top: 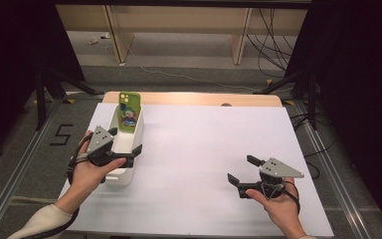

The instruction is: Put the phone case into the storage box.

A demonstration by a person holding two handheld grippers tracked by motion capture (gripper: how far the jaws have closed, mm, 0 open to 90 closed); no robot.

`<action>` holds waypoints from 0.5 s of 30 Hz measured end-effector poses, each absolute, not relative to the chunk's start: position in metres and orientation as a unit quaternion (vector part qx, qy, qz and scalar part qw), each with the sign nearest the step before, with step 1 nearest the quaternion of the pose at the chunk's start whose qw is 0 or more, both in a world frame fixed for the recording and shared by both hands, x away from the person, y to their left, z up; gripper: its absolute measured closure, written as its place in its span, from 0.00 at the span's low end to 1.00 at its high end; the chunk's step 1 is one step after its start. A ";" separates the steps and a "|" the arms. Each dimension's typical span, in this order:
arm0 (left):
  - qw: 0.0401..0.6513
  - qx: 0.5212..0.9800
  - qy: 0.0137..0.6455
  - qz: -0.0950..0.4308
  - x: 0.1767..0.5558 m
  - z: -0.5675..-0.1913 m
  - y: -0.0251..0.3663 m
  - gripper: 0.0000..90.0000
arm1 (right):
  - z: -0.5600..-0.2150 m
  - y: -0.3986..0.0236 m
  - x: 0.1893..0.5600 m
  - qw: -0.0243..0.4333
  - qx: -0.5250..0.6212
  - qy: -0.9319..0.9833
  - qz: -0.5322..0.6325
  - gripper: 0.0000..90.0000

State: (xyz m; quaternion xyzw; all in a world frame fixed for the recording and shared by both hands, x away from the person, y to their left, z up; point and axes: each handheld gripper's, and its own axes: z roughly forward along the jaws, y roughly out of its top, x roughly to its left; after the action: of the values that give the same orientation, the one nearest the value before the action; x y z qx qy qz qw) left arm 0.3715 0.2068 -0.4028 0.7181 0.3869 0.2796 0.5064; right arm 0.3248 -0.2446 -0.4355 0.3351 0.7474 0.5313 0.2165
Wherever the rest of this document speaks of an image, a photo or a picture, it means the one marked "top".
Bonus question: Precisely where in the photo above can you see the white table cover sheet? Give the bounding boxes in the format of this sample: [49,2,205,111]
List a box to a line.
[45,102,335,238]

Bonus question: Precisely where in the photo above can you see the light wooden shelf unit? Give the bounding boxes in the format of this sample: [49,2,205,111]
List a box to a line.
[54,4,307,66]

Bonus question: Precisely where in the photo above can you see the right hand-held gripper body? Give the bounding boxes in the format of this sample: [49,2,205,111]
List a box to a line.
[237,157,305,201]

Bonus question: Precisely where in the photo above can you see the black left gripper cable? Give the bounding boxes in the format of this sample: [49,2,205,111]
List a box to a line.
[23,132,93,239]

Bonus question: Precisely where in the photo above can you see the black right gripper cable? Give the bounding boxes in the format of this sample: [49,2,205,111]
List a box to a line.
[284,179,302,216]

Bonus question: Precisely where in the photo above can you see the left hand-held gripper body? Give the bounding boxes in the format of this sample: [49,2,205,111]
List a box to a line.
[86,124,135,169]

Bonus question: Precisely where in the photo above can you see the aluminium floor rail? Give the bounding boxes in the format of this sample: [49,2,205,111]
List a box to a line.
[0,99,65,239]
[293,101,373,239]

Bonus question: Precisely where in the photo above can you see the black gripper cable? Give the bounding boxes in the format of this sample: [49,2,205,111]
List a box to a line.
[284,179,302,216]
[23,132,93,239]

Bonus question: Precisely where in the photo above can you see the black metal stand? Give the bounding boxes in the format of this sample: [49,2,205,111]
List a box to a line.
[34,68,104,131]
[254,66,319,131]

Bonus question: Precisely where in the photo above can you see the person's left hand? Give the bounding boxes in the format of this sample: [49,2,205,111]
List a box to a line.
[67,129,127,204]

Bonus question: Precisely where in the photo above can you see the white floor cable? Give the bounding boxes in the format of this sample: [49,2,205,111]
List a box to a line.
[138,65,267,93]

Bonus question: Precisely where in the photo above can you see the person's right hand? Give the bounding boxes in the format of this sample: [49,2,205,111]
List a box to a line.
[245,176,302,233]

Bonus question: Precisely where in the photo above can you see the black floor cable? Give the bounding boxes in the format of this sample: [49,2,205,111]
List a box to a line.
[290,113,338,179]

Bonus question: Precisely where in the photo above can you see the white plastic bin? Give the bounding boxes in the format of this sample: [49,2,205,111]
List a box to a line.
[103,104,145,187]

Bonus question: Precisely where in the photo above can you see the green clown print phone case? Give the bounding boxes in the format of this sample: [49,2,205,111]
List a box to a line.
[117,92,142,134]

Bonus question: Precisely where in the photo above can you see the black curtain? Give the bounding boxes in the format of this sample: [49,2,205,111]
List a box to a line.
[0,0,85,162]
[284,0,382,238]

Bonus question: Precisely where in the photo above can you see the bundle of black hanging cables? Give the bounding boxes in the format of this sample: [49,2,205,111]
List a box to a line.
[247,8,296,78]

